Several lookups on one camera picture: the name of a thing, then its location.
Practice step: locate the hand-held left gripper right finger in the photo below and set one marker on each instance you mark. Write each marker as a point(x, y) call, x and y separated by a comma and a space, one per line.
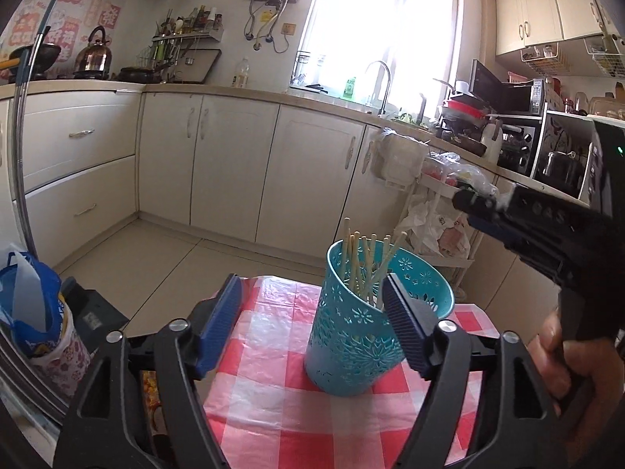
point(407, 330)

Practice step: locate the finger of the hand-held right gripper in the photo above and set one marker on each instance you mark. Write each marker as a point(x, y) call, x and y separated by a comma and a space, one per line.
point(476, 201)
point(493, 229)

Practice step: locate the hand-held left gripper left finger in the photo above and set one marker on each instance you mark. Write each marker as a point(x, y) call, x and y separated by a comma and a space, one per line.
point(219, 325)

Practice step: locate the teal perforated utensil holder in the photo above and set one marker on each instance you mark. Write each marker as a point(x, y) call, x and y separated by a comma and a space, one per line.
point(361, 342)

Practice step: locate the bunch of wooden chopsticks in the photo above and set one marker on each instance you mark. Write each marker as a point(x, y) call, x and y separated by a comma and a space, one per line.
point(348, 254)

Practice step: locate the person's right hand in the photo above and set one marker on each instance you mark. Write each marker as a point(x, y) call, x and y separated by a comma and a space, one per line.
point(593, 371)

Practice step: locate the white storage trolley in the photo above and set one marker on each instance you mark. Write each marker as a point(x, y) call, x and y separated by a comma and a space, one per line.
point(481, 249)

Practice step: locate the pink plastic bag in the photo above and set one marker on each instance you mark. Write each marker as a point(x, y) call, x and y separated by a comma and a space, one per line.
point(454, 242)

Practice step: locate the cream side cabinet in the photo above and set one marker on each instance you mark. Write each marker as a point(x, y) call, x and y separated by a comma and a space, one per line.
point(512, 278)

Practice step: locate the white plastic jug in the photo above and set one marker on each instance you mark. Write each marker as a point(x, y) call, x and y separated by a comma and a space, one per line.
point(492, 144)

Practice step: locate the black toaster oven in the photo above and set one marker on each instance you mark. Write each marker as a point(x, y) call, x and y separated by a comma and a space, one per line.
point(520, 144)

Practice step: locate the white hanging container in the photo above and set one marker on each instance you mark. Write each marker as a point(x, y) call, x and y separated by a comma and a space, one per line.
point(400, 161)

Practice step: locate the red white checked tablecloth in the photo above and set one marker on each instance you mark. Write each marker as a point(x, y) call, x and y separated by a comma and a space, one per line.
point(273, 400)

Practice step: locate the red frying pan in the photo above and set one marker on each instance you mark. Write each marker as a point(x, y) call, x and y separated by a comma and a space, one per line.
point(464, 107)

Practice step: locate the black microwave oven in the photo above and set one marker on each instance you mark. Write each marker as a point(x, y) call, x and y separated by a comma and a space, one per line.
point(508, 93)

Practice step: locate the black box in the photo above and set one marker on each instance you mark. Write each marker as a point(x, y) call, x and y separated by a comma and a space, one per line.
point(97, 305)

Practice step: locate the chrome kitchen faucet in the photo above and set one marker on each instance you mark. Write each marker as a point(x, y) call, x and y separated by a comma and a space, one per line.
point(383, 83)

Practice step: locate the cream kitchen base cabinets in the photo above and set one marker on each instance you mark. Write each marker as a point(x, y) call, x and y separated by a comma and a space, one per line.
point(234, 166)

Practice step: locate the floral print bag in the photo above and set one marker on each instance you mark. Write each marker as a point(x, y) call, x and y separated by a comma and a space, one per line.
point(61, 361)

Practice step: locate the green dish soap bottle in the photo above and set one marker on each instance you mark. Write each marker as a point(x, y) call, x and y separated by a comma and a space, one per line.
point(350, 88)

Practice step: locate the kitchen window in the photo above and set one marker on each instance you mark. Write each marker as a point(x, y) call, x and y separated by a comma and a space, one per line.
point(381, 34)

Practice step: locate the blue white plastic bag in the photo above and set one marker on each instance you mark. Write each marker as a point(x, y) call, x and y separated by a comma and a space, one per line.
point(27, 308)

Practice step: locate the clear plastic bottle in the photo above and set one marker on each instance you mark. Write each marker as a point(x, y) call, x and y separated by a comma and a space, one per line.
point(241, 74)

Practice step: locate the black frying pan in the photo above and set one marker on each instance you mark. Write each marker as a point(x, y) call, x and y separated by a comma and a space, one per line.
point(139, 74)

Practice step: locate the steel mop pole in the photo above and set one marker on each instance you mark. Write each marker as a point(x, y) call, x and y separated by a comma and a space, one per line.
point(22, 122)

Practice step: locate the steel kettle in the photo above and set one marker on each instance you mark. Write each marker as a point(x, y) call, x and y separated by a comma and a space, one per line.
point(95, 53)

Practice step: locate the spice shelf with bottles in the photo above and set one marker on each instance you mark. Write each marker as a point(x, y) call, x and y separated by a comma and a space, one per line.
point(190, 27)

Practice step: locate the black wok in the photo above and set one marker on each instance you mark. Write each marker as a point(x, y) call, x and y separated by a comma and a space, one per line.
point(36, 58)

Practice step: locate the cream wall cabinets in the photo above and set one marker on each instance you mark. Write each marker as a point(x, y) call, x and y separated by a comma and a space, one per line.
point(547, 5)

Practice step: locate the pink wall stickers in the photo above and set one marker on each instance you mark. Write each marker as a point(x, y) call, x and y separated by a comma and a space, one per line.
point(73, 14)

